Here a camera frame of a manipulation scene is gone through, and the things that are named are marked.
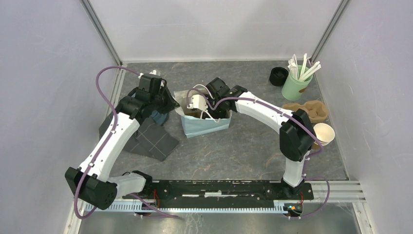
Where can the dark grey checked cloth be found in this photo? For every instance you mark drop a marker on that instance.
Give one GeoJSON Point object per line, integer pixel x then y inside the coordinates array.
{"type": "Point", "coordinates": [151, 140]}

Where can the light blue paper bag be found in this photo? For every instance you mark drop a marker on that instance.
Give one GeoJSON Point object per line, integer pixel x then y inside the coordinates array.
{"type": "Point", "coordinates": [198, 126]}

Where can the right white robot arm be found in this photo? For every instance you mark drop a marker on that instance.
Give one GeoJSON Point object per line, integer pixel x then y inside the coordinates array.
{"type": "Point", "coordinates": [296, 133]}

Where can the green cup holder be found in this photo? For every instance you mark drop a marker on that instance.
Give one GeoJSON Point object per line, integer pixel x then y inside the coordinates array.
{"type": "Point", "coordinates": [293, 88]}

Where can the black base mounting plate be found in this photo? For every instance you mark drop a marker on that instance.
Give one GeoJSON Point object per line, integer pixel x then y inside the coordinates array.
{"type": "Point", "coordinates": [223, 193]}

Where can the blue crumpled cloth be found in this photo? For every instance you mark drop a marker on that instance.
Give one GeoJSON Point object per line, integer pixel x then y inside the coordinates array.
{"type": "Point", "coordinates": [159, 118]}

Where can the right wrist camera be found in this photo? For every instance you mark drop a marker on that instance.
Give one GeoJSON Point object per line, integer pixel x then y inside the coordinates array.
{"type": "Point", "coordinates": [198, 102]}

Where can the stack of black lids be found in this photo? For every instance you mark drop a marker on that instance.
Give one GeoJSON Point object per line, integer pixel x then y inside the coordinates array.
{"type": "Point", "coordinates": [278, 76]}

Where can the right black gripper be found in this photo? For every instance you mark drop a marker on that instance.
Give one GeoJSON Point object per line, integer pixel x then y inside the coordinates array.
{"type": "Point", "coordinates": [222, 115]}

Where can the brown pulp cup carrier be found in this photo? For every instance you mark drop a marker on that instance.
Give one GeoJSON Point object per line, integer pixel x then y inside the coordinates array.
{"type": "Point", "coordinates": [195, 114]}

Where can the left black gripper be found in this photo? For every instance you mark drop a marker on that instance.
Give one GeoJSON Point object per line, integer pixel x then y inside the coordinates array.
{"type": "Point", "coordinates": [172, 103]}

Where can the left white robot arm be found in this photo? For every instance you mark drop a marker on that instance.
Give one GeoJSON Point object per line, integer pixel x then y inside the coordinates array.
{"type": "Point", "coordinates": [91, 181]}

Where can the stack of paper cups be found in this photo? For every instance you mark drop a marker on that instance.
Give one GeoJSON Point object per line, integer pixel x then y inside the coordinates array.
{"type": "Point", "coordinates": [325, 133]}

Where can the white wrapped straws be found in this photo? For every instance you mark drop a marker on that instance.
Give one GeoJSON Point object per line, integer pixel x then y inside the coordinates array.
{"type": "Point", "coordinates": [306, 70]}

